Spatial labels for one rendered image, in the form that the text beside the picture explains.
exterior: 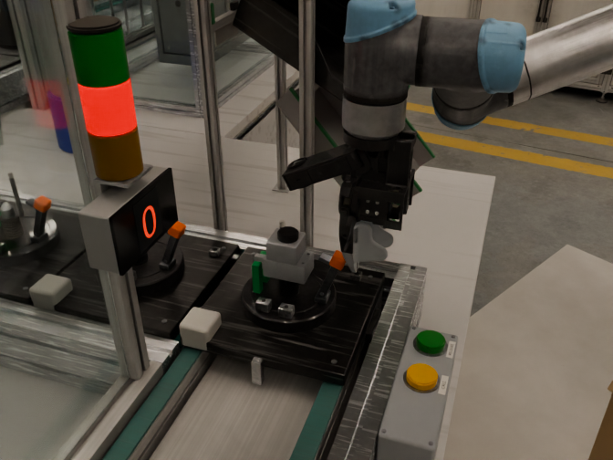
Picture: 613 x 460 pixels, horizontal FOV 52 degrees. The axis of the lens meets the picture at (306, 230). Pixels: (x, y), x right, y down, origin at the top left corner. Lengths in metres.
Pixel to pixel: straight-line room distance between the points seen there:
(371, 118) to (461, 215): 0.72
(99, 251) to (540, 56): 0.56
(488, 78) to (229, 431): 0.53
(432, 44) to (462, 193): 0.84
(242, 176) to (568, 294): 0.78
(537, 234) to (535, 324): 1.97
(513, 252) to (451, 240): 1.62
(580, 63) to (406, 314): 0.41
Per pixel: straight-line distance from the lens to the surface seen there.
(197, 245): 1.09
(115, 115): 0.65
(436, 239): 1.32
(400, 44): 0.70
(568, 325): 1.17
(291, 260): 0.87
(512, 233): 3.07
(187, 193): 1.48
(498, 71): 0.70
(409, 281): 1.03
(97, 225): 0.67
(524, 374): 1.05
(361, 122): 0.73
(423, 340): 0.90
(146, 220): 0.71
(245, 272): 1.01
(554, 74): 0.84
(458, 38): 0.70
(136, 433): 0.83
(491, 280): 2.73
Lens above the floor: 1.56
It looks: 32 degrees down
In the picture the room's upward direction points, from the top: straight up
